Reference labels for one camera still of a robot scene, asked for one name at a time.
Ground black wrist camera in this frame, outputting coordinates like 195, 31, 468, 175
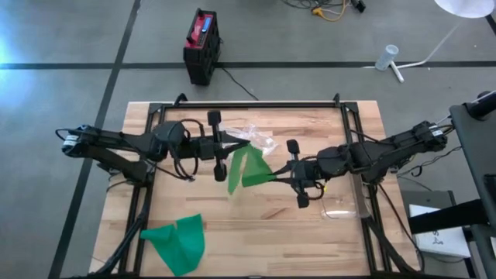
298, 167, 317, 191
198, 138, 216, 160

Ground yellow and black floor cables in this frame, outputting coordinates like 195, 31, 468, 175
281, 0, 367, 22

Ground grey metal cart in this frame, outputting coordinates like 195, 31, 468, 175
408, 90, 496, 279

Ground green flat elastic band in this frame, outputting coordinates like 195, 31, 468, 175
139, 213, 206, 277

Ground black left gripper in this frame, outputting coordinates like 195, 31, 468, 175
188, 109, 251, 183

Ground white floor lamp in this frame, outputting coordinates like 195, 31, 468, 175
363, 0, 496, 84

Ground green woven bandage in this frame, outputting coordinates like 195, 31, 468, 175
227, 143, 277, 196

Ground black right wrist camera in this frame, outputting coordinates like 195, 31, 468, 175
298, 167, 317, 191

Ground black aluminium table frame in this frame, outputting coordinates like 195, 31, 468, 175
88, 92, 424, 279

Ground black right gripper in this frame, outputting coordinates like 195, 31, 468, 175
270, 138, 325, 209

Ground white box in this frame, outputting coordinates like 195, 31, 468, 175
408, 203, 473, 260

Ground black power cable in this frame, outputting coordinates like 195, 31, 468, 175
219, 66, 260, 102

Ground red and black battery box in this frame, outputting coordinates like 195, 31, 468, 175
182, 7, 223, 87

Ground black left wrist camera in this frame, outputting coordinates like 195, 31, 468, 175
198, 138, 216, 160

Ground clear plastic bin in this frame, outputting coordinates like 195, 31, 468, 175
319, 170, 370, 222

